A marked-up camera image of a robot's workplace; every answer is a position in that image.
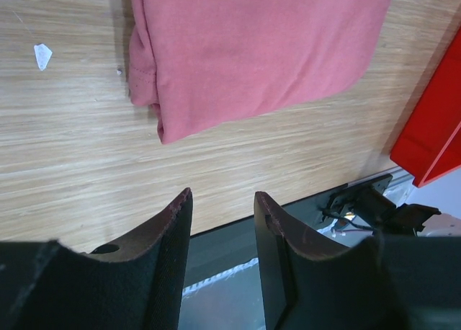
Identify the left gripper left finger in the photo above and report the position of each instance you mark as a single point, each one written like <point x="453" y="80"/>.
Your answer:
<point x="132" y="282"/>

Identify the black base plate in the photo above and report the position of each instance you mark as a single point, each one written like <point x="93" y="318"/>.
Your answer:
<point x="225" y="247"/>

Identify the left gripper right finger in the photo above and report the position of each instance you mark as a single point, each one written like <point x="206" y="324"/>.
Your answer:
<point x="309" y="281"/>

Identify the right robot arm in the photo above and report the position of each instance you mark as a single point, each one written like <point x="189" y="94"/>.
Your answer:
<point x="367" y="209"/>

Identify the white paper scrap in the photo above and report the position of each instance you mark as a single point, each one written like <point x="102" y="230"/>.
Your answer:
<point x="43" y="55"/>

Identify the red plastic bin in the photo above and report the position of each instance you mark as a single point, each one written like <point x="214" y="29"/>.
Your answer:
<point x="428" y="146"/>

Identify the salmon pink t shirt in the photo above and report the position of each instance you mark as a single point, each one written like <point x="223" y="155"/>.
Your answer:
<point x="200" y="63"/>

